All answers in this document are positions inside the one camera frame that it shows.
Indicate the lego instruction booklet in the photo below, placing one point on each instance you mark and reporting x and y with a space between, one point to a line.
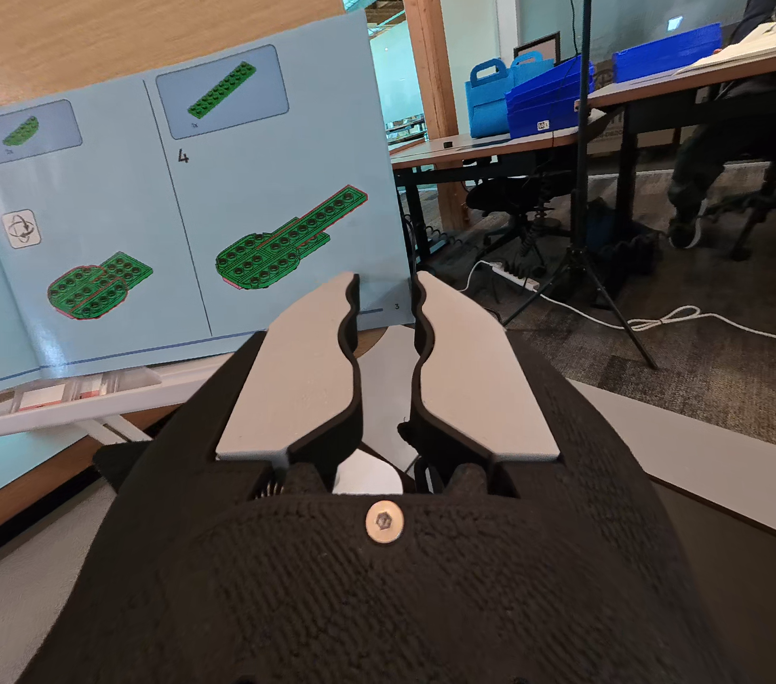
315 120

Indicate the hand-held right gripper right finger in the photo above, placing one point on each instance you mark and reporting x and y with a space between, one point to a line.
485 387

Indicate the brown edged desk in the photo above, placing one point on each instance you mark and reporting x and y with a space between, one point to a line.
667 90
485 146

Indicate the black framed screen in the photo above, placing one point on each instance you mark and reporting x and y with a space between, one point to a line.
536 46

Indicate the black bag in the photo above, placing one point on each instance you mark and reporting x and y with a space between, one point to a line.
618 253

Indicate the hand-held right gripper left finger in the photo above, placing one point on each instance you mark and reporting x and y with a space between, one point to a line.
291 387

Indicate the grey desk with wooden edge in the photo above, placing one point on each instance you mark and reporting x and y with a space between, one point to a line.
36 475

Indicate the white power strip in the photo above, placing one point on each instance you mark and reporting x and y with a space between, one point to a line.
515 276

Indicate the blue plastic bin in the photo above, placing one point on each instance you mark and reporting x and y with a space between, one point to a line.
667 53

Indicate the black tripod stand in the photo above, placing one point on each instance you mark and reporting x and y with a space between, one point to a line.
583 150

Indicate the blue felt bag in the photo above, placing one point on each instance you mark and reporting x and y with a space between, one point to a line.
485 99
533 62

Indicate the wooden pillar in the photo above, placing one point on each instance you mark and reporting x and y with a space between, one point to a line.
424 59

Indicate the black office chair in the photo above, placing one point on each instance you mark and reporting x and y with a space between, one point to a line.
752 223
515 196

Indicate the white papers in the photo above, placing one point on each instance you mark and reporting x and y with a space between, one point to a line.
736 50

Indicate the stack of blue trays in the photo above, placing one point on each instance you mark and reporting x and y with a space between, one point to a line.
545 108

